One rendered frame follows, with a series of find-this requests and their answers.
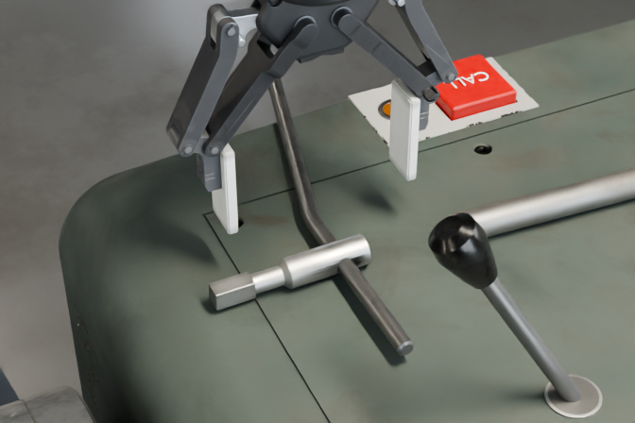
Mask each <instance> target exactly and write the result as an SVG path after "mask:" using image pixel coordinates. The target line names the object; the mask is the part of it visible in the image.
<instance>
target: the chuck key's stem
mask: <svg viewBox="0 0 635 423"><path fill-rule="evenodd" d="M344 258H350V259H352V261H353V262H354V263H355V265H356V266H357V267H361V266H364V265H367V264H370V261H371V259H372V253H371V248H370V245H369V241H368V240H367V238H366V237H365V236H363V235H362V234H357V235H353V236H351V237H348V238H345V239H342V240H339V241H335V242H332V243H329V244H327V245H322V246H318V247H315V248H312V249H309V250H306V251H302V252H300V253H297V254H294V255H291V256H288V257H284V258H281V259H280V261H279V263H278V265H277V266H274V267H271V268H268V269H266V270H263V271H259V272H256V273H253V274H249V272H245V273H242V274H238V275H235V276H232V277H229V278H226V279H221V280H218V281H215V282H212V283H209V296H210V300H211V301H212V303H213V304H214V306H215V308H216V309H217V310H221V309H224V308H227V307H230V306H233V305H236V304H239V303H242V302H245V301H248V300H251V299H254V298H255V297H256V294H260V293H262V292H265V291H268V290H271V289H274V288H277V287H280V286H285V287H287V288H289V289H293V288H297V287H300V286H302V285H305V284H308V283H311V282H314V281H317V280H320V279H325V278H328V277H331V276H334V275H337V274H340V273H339V272H338V270H337V268H338V265H339V263H340V262H341V260H342V259H344Z"/></svg>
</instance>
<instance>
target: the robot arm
mask: <svg viewBox="0 0 635 423"><path fill-rule="evenodd" d="M378 2H379V0H253V2H252V4H251V6H250V8H239V9H232V10H226V9H225V8H224V6H223V5H221V4H213V5H211V6H210V7H209V8H208V11H207V21H206V36H205V39H204V41H203V43H202V46H201V47H200V49H199V52H198V54H197V57H196V60H195V62H194V64H193V67H192V69H191V71H190V74H189V76H188V77H187V80H186V82H185V84H184V87H183V89H182V91H181V93H180V97H179V99H178V102H177V104H176V106H175V108H174V110H173V112H172V115H171V117H170V119H169V122H168V124H167V126H166V129H165V131H166V134H167V135H168V137H169V138H170V140H171V142H172V143H173V145H174V146H175V147H176V149H177V150H178V152H179V154H180V155H181V156H183V157H188V156H191V155H192V154H193V153H197V175H198V176H199V178H200V179H201V181H202V183H203V184H204V186H205V188H206V189H207V191H208V192H212V194H213V209H214V211H215V214H216V215H217V217H218V219H219V220H220V222H221V224H222V225H223V227H224V228H225V230H226V231H227V232H228V234H233V233H236V232H237V231H238V217H237V198H236V180H235V161H234V152H233V150H232V148H231V147H230V145H229V144H228V142H229V141H230V139H231V138H232V136H233V135H234V134H235V132H236V131H237V130H238V128H240V127H241V125H242V124H243V123H244V121H245V120H246V118H247V117H248V116H249V114H250V113H251V111H252V110H253V109H254V107H255V106H256V105H257V103H258V102H259V101H260V99H261V98H262V96H263V95H264V94H265V92H266V91H267V89H268V88H269V87H270V85H271V84H272V83H273V81H274V80H275V79H276V78H281V77H283V76H284V75H285V74H286V72H287V71H288V70H289V68H290V67H291V65H292V64H293V63H294V61H295V60H297V61H298V62H299V63H304V62H307V61H311V60H313V59H316V58H318V57H320V56H322V55H335V54H339V53H343V52H344V48H345V47H347V46H348V45H349V44H350V43H351V42H352V41H355V42H356V43H357V44H358V45H359V46H361V47H362V48H363V49H364V50H365V51H366V52H368V53H369V54H370V55H372V56H374V57H375V58H376V59H377V60H378V61H380V62H381V63H382V64H383V65H384V66H385V67H386V68H387V69H388V70H389V71H390V72H391V73H393V74H394V75H395V76H396V77H397V78H398V79H394V80H392V88H391V112H390V135H389V159H390V160H391V161H392V163H393V164H394V165H395V166H396V168H397V169H398V170H399V171H400V173H401V174H402V175H403V177H404V178H405V179H406V180H407V181H409V180H413V179H415V178H416V173H417V156H418V139H419V131H421V130H425V129H426V128H427V125H428V122H429V107H430V104H432V103H434V102H436V101H437V100H438V98H439V91H438V89H437V88H436V86H437V85H438V84H440V83H442V82H444V83H447V84H449V83H452V82H454V81H455V80H456V78H457V75H458V72H457V70H456V68H455V65H454V64H453V62H452V60H451V58H450V56H449V54H448V52H447V50H446V49H445V47H444V45H443V43H442V41H441V39H440V37H439V35H438V34H437V32H436V30H435V28H434V26H433V24H432V22H431V21H430V19H429V17H428V15H427V13H426V11H425V9H424V7H423V5H422V4H421V0H387V2H388V3H389V4H390V5H394V6H395V8H396V9H397V10H398V12H399V14H400V16H401V17H402V19H403V22H404V24H405V25H406V27H407V29H408V31H409V33H410V35H411V36H412V38H413V40H414V42H415V44H416V45H417V47H418V48H419V50H420V52H421V54H422V56H423V58H424V60H425V62H424V63H422V64H420V65H419V66H416V65H415V64H414V63H413V62H412V61H411V60H409V59H408V58H407V57H406V56H405V55H404V54H403V53H401V52H400V51H399V50H398V49H397V48H396V47H395V46H393V45H392V44H391V43H390V42H389V41H388V40H387V39H385V38H384V37H383V36H382V35H381V34H380V33H379V32H377V31H376V30H375V29H374V28H373V27H372V26H371V25H369V24H368V23H367V22H366V20H367V19H368V17H369V16H370V15H371V13H372V12H373V10H374V9H375V7H376V6H377V4H378ZM253 28H257V29H258V30H257V32H256V33H255V34H254V36H253V37H252V39H251V40H250V41H249V45H248V53H247V54H246V55H245V56H244V57H243V59H242V60H241V62H240V63H239V64H238V66H237V67H236V68H235V70H234V71H233V73H232V74H231V76H230V77H229V74H230V72H231V70H232V67H233V65H234V62H235V60H236V56H237V51H238V47H243V46H244V45H245V44H246V41H245V38H246V36H247V34H248V33H249V32H250V31H251V30H252V29H253ZM272 44H273V45H274V46H275V47H276V48H277V49H278V51H277V53H276V54H275V55H274V54H273V53H272V52H271V50H270V46H271V45H272ZM228 77H229V78H228ZM227 79H228V80H227Z"/></svg>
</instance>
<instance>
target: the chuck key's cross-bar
mask: <svg viewBox="0 0 635 423"><path fill-rule="evenodd" d="M268 90H269V94H270V98H271V102H272V105H273V109H274V112H275V116H276V120H277V123H278V127H279V131H280V134H281V137H282V141H283V148H284V152H285V155H286V158H287V162H288V166H289V169H290V173H291V177H292V180H293V184H294V187H295V191H296V195H297V199H298V201H299V205H300V212H301V216H302V219H303V221H304V223H305V225H306V227H307V228H308V229H309V231H310V232H311V233H312V235H313V236H314V238H315V239H316V240H317V242H318V243H319V245H320V246H322V245H327V244H329V243H332V242H335V241H337V239H336V238H335V237H334V235H333V234H332V233H331V231H330V230H329V229H328V227H327V226H326V225H325V223H324V222H323V221H322V219H321V218H320V216H319V213H318V208H317V205H316V201H315V199H314V195H313V191H312V188H311V184H310V181H309V177H308V175H307V171H306V167H305V164H304V160H303V157H302V154H301V151H300V144H299V141H298V137H297V134H296V130H295V128H294V124H293V120H292V117H291V113H290V110H289V107H288V104H287V100H286V97H285V93H284V89H283V84H282V81H281V79H280V78H276V79H275V80H274V81H273V83H272V84H271V85H270V87H269V88H268ZM337 270H338V272H339V273H340V274H341V276H342V277H343V279H344V280H345V281H346V282H347V283H348V284H349V286H350V287H351V289H352V290H353V292H354V293H355V295H356V296H357V297H358V299H359V300H360V302H361V303H362V304H363V306H364V307H365V308H366V310H367V311H368V313H369V314H370V316H371V317H372V319H373V320H374V321H375V323H376V324H377V325H378V327H379V328H380V330H381V331H382V332H383V334H384V335H385V337H386V338H387V340H388V341H389V342H390V344H391V345H392V346H393V347H394V348H395V350H396V351H397V353H398V354H399V355H401V356H404V355H407V354H409V353H410V352H411V351H412V350H413V348H414V343H413V342H412V341H411V339H410V338H409V337H408V335H407V334H406V332H405V331H404V330H403V328H402V327H401V325H400V324H399V323H398V321H397V320H396V319H395V317H394V316H393V315H392V313H391V312H390V310H389V309H388V308H387V306H386V305H385V303H384V302H383V301H382V299H381V298H380V297H379V296H378V295H377V294H376V292H375V291H374V290H373V288H372V287H371V285H370V284H369V282H368V281H367V280H366V278H365V277H364V276H363V274H362V273H361V272H360V270H359V269H358V268H357V266H356V265H355V263H354V262H353V261H352V259H350V258H344V259H342V260H341V262H340V263H339V265H338V268H337Z"/></svg>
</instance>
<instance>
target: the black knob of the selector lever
mask: <svg viewBox="0 0 635 423"><path fill-rule="evenodd" d="M428 245H429V247H430V249H431V250H432V252H433V254H434V255H435V257H436V259H437V261H438V263H439V264H441V265H442V266H443V267H445V268H446V269H447V270H449V271H450V272H451V273H453V274H454V275H455V276H457V277H458V278H459V279H461V280H463V281H464V282H466V283H467V284H469V285H470V286H471V287H473V288H475V289H483V288H486V287H488V286H490V285H491V284H492V283H493V282H494V281H495V280H496V278H497V275H498V270H497V266H496V262H495V259H494V256H493V253H492V250H491V247H490V245H489V240H488V237H487V234H486V232H485V230H484V229H483V228H482V227H481V226H480V225H479V224H478V222H477V221H476V220H475V219H474V218H473V217H472V216H471V215H469V214H467V213H464V212H459V213H454V214H452V215H449V216H447V217H445V218H444V219H442V220H441V221H440V222H438V223H437V224H436V226H435V227H434V228H433V230H432V231H431V233H430V235H429V239H428Z"/></svg>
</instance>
